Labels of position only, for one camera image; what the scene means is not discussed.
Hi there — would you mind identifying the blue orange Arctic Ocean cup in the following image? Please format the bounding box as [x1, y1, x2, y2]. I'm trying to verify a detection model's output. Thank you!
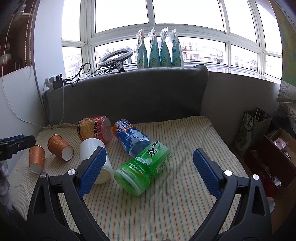
[112, 119, 151, 157]

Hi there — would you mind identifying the orange paper cup near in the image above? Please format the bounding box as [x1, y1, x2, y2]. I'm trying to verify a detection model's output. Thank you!
[29, 145, 45, 174]

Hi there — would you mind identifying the orange paper cup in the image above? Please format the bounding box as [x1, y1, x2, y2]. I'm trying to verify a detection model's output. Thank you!
[47, 134, 74, 161]
[29, 145, 45, 174]

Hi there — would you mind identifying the orange paper cup far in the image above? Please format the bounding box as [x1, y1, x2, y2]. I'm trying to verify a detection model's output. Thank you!
[47, 134, 74, 161]

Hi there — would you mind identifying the red orange fruit label cup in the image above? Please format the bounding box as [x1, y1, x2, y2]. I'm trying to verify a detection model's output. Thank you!
[77, 116, 113, 144]

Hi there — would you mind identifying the white power strip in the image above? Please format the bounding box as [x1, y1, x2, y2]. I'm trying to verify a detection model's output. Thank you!
[45, 75, 61, 87]

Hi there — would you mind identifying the black power adapter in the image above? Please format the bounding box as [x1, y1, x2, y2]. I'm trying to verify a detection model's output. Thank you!
[48, 79, 64, 91]

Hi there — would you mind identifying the brown cardboard box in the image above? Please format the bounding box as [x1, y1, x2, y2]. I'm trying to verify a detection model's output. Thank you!
[263, 128, 295, 190]

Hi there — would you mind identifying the green paper shopping bag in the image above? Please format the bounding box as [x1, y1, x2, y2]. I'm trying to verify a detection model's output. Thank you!
[234, 108, 272, 157]

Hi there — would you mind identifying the white lace cloth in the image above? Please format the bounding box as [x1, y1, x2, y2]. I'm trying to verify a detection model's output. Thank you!
[276, 102, 296, 132]

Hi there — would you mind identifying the grey sofa back cushion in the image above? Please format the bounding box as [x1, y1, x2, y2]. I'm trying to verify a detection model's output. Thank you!
[43, 64, 209, 125]

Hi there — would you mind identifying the teal pouch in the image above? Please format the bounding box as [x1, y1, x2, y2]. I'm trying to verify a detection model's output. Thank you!
[136, 29, 149, 69]
[170, 29, 184, 67]
[148, 28, 161, 67]
[159, 27, 172, 67]

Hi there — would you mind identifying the black cable bundle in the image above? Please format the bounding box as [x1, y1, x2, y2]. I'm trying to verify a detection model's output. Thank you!
[59, 60, 121, 88]

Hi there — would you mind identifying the ring light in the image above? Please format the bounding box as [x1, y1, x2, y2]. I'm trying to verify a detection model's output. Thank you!
[98, 48, 133, 73]

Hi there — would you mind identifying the white window frame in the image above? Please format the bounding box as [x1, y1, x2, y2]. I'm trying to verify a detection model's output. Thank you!
[61, 1, 282, 82]

